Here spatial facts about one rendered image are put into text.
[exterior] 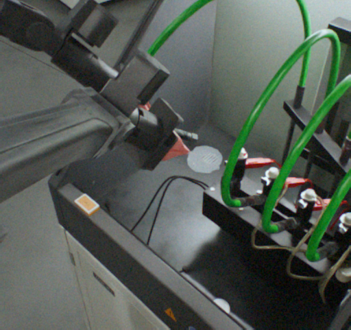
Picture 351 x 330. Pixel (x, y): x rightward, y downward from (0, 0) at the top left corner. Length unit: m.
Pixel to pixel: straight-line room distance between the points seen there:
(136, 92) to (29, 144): 0.28
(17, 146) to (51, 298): 1.72
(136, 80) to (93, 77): 0.20
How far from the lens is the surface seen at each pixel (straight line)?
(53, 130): 0.40
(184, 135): 0.94
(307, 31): 0.95
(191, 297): 0.90
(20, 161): 0.34
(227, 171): 0.73
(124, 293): 1.13
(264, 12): 1.13
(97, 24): 0.80
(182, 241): 1.12
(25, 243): 2.23
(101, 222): 1.01
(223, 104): 1.34
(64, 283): 2.07
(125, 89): 0.61
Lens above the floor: 1.74
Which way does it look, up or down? 44 degrees down
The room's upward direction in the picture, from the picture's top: straight up
